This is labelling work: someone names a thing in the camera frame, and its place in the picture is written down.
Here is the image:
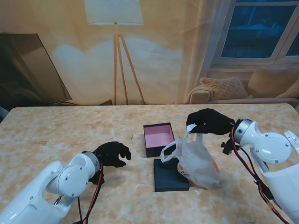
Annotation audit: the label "tripod floor lamp white shade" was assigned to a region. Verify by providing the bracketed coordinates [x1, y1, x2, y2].
[84, 0, 146, 105]

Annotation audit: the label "red black left arm cables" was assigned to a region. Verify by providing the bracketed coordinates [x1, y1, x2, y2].
[76, 163, 104, 224]

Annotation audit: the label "white plastic bag orange print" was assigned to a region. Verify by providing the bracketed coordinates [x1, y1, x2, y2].
[160, 125, 221, 189]

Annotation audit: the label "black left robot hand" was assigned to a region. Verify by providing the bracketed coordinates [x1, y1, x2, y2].
[93, 141, 132, 168]

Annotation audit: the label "window with white frame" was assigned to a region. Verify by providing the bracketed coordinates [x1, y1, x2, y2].
[209, 0, 299, 70]

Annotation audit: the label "tan plain cushion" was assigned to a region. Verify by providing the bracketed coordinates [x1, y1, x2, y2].
[277, 79, 299, 98]
[247, 69, 299, 98]

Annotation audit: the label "dark grey chair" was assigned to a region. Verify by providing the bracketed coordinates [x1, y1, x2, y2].
[0, 106, 10, 123]

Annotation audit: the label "red black arm cables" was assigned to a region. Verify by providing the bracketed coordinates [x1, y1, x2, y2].
[228, 127, 292, 224]
[76, 163, 104, 224]

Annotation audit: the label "sheer beige curtain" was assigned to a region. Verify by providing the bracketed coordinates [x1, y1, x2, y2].
[178, 0, 236, 105]

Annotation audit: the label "black flat television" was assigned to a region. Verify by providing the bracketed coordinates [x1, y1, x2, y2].
[0, 33, 73, 105]

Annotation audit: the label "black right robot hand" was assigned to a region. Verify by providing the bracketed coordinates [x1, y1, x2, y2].
[186, 108, 235, 136]

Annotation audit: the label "beige sofa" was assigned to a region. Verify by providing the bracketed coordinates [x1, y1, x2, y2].
[186, 70, 299, 105]

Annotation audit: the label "knitted beige cushion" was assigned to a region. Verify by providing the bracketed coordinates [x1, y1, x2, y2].
[199, 77, 249, 100]

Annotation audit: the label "red black right arm cables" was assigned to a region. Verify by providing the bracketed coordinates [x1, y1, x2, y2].
[228, 127, 292, 224]

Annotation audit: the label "black gift box pink inside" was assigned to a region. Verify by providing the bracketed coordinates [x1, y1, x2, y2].
[142, 122, 177, 158]

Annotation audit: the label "black gift box lid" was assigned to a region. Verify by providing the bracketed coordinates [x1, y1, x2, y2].
[153, 158, 190, 193]

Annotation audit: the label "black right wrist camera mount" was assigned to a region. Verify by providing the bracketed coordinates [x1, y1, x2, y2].
[221, 140, 240, 155]

